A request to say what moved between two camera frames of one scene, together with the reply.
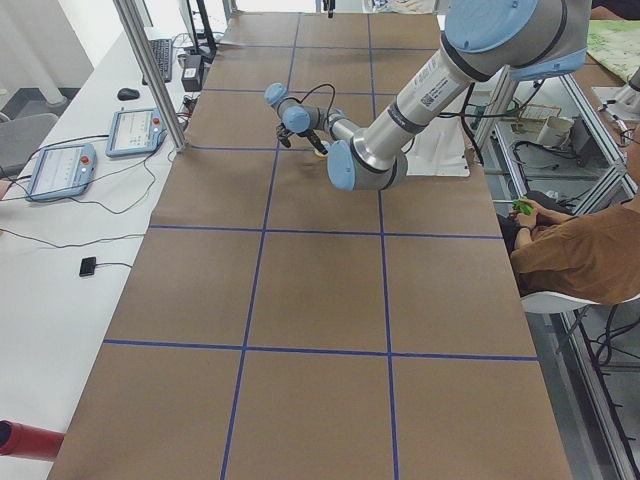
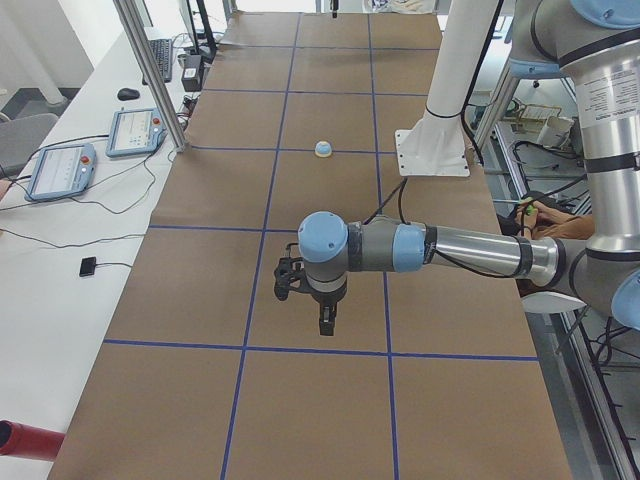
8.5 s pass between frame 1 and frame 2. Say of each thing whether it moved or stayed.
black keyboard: stayed
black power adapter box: stayed
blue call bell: stayed
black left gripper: moved
